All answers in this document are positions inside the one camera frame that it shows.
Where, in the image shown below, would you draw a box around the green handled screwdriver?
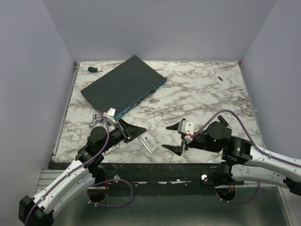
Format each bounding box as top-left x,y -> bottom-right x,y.
87,66 -> 102,73

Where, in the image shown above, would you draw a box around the aluminium frame rail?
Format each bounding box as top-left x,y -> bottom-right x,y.
37,169 -> 63,190

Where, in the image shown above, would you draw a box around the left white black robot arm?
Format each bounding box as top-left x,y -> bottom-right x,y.
18,119 -> 147,226

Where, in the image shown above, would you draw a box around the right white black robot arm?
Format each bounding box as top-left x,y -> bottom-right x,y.
163,119 -> 301,195

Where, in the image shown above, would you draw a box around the white remote control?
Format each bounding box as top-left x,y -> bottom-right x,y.
138,132 -> 158,154

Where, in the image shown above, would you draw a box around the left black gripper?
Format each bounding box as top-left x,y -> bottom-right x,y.
100,118 -> 146,153

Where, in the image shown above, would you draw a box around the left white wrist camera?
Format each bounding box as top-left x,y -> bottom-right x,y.
104,108 -> 117,126

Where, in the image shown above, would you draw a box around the dark grey network switch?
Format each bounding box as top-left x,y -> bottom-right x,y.
80,55 -> 167,120

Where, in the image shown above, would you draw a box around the black T-handle tool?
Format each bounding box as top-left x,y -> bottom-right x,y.
218,115 -> 229,127

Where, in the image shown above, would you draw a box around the silver metal bracket clamp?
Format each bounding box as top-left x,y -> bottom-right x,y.
88,114 -> 103,128

